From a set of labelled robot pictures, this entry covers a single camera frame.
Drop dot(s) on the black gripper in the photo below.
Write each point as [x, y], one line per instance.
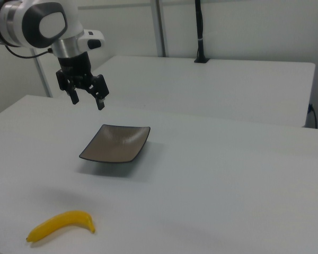
[74, 68]

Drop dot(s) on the yellow banana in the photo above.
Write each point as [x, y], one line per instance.
[61, 219]

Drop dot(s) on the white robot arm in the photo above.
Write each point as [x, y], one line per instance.
[16, 21]

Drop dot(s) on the square brown ceramic plate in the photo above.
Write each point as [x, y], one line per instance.
[114, 145]

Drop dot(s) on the white side table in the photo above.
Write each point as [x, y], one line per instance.
[201, 87]

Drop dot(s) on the white partition post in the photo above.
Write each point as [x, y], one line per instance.
[159, 26]
[43, 79]

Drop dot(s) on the tall black camera pole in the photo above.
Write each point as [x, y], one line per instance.
[200, 26]

